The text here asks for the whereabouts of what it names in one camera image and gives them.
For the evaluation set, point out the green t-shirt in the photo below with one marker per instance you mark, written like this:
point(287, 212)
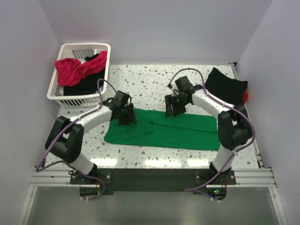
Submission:
point(153, 129)

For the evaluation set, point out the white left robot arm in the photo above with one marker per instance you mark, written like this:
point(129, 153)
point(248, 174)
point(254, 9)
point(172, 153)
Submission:
point(66, 136)

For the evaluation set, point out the red folded t-shirt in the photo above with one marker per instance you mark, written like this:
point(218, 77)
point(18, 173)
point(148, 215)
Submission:
point(245, 97)

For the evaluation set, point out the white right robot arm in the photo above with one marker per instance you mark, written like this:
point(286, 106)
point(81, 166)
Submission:
point(234, 129)

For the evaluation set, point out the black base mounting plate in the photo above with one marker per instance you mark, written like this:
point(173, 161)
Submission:
point(108, 181)

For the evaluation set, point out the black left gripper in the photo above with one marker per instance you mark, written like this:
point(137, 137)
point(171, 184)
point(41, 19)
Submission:
point(131, 117)

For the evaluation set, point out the black t-shirt in basket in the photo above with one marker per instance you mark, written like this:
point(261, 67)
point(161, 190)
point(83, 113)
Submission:
point(87, 85)

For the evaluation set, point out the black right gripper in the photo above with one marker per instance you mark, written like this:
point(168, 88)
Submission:
point(168, 101)

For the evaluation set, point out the black folded t-shirt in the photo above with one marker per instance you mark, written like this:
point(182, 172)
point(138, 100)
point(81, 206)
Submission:
point(225, 88)

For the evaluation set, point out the aluminium front rail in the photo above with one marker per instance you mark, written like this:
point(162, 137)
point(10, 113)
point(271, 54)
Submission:
point(245, 178)

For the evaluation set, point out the pink t-shirt in basket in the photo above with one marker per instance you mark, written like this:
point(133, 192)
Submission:
point(71, 71)

